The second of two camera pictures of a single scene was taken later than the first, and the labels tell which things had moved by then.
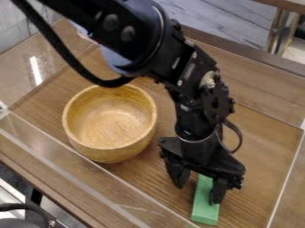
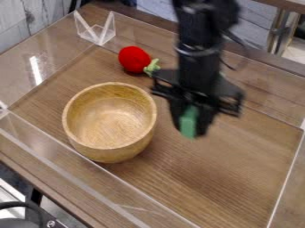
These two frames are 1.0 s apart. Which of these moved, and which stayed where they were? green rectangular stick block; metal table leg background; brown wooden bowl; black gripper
Moved: black gripper; green rectangular stick block
Stayed: brown wooden bowl; metal table leg background
